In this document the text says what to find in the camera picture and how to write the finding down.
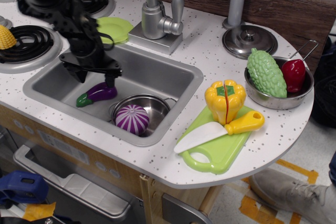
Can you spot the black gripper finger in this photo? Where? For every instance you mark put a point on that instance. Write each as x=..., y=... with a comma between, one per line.
x=110, y=79
x=78, y=74

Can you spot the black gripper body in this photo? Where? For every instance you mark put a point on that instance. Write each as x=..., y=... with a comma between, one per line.
x=91, y=57

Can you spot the purple toy eggplant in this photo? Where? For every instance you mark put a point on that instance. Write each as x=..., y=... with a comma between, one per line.
x=99, y=92

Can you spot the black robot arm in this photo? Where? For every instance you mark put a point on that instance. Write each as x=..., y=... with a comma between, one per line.
x=68, y=17

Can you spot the light green plastic plate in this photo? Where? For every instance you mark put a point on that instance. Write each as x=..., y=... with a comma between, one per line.
x=116, y=28

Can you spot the grey toy sink basin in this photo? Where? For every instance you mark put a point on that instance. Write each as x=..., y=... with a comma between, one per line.
x=143, y=73

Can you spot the purple white striped toy onion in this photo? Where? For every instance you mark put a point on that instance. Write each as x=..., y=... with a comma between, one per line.
x=133, y=119

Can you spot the front black coil burner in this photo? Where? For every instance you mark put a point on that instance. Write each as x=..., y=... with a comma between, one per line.
x=36, y=47

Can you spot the black coil burner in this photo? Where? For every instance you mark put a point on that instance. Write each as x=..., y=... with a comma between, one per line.
x=36, y=47
x=99, y=8

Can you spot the rear black coil burner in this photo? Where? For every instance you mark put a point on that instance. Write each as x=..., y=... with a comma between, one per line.
x=99, y=8

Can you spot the steel pot in sink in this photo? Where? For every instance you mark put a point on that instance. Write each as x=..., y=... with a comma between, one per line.
x=156, y=107

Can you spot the silver toy faucet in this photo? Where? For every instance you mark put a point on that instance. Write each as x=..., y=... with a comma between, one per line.
x=158, y=31

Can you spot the yellow toy corn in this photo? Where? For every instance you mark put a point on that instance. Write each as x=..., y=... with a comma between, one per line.
x=7, y=39

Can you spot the grey stove knob left edge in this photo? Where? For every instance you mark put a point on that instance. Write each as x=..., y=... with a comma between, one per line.
x=5, y=22

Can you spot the yellow toy bell pepper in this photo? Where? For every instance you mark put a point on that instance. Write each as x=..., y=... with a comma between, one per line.
x=225, y=99

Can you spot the silver oven door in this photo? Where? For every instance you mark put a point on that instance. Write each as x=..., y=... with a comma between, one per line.
x=79, y=194

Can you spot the blue clamp tool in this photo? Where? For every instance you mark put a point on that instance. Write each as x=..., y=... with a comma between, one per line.
x=23, y=187

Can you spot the green plastic cutting board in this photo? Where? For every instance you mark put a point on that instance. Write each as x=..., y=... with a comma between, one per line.
x=215, y=156

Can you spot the steel pot lid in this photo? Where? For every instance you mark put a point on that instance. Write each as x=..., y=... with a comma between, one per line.
x=240, y=40

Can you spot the grey support pole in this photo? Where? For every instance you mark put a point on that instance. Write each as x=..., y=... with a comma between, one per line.
x=235, y=13

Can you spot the green toy bitter gourd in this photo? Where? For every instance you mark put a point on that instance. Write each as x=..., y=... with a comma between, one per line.
x=266, y=74

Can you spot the red toy pepper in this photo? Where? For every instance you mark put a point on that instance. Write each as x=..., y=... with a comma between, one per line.
x=294, y=72

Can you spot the grey shoe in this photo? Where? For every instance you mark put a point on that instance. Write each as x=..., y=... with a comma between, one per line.
x=316, y=203

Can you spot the yellow handled toy knife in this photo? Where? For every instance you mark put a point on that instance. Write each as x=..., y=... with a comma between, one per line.
x=251, y=121

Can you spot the steel pan with wire handle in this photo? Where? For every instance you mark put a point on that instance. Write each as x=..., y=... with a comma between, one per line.
x=293, y=99

